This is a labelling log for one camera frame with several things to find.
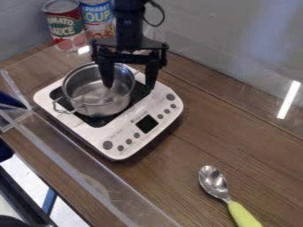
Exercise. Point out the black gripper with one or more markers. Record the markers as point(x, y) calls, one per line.
point(109, 52)

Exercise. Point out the silver pot with handles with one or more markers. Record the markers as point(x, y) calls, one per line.
point(85, 96)

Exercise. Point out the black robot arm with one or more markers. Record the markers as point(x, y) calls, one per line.
point(128, 12)

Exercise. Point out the white and black stove top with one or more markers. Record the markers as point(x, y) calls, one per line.
point(119, 135)

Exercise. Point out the alphabet soup can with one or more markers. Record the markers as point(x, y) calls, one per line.
point(97, 17)

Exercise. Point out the tomato sauce can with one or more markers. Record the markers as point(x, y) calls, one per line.
point(64, 24)

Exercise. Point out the clear acrylic front barrier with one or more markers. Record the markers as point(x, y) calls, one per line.
point(99, 196)

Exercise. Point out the spoon with green handle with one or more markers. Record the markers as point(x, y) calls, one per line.
point(214, 183)

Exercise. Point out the black metal table frame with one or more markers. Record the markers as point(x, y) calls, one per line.
point(32, 214)

